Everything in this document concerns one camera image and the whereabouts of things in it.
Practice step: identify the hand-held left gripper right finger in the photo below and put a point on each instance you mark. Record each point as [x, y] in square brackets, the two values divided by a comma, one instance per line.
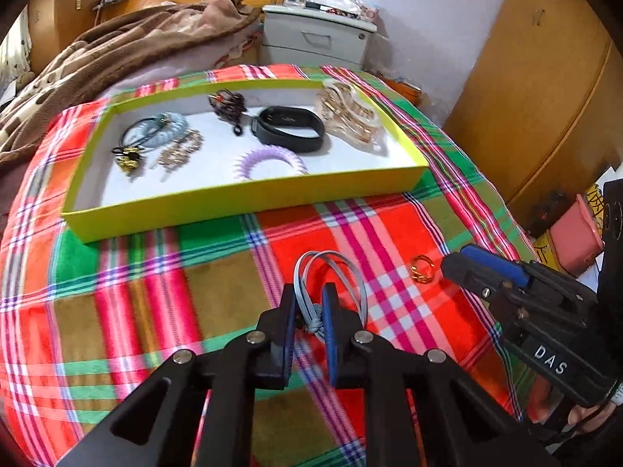
[331, 331]

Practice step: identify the grey nightstand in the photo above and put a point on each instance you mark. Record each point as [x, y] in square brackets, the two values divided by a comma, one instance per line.
[316, 39]

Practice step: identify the black smart band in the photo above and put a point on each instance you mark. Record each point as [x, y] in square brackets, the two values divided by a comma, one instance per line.
[292, 143]

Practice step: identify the person's right hand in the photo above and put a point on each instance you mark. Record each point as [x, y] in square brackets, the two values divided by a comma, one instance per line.
[581, 416]

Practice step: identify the clear amber hair claw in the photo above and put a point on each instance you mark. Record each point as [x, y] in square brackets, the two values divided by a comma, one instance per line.
[350, 121]

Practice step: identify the orange cardboard box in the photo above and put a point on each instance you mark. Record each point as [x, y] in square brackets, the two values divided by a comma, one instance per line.
[406, 87]

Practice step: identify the brown wooden cabinet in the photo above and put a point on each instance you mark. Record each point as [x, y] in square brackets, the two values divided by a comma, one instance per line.
[535, 82]

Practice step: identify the brown patterned blanket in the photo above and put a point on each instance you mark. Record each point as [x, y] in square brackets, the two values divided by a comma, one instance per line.
[97, 48]

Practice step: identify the mauve bed sheet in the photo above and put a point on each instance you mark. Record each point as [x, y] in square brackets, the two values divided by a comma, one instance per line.
[7, 189]

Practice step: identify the yellow cardboard box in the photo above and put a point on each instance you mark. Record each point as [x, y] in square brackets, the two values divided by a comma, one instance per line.
[194, 214]

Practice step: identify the patterned curtain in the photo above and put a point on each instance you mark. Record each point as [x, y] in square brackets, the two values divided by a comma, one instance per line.
[12, 53]

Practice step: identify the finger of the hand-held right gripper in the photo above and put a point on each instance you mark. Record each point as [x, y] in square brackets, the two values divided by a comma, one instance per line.
[491, 260]
[472, 275]

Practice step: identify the colourful plaid cloth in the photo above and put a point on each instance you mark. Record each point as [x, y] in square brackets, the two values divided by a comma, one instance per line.
[146, 301]

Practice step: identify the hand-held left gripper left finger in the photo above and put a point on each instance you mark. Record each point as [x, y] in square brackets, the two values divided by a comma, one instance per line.
[290, 321]

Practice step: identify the white printed packet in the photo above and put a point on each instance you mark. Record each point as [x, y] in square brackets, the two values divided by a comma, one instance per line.
[340, 5]

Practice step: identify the yellow printed bag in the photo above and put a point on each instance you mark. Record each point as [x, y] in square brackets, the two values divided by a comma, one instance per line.
[547, 248]

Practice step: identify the pink bag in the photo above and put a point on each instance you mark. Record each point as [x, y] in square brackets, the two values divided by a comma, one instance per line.
[579, 233]

